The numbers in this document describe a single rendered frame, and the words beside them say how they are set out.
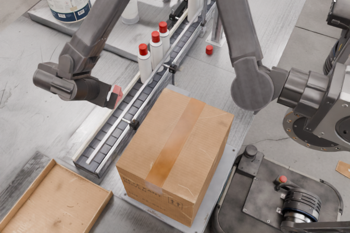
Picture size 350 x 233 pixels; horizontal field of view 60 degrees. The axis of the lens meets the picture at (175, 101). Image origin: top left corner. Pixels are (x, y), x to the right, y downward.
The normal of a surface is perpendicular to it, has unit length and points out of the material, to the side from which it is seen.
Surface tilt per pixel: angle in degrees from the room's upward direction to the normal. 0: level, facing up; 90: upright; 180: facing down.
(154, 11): 0
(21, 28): 0
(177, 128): 0
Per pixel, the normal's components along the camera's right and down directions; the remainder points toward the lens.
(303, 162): 0.00, -0.57
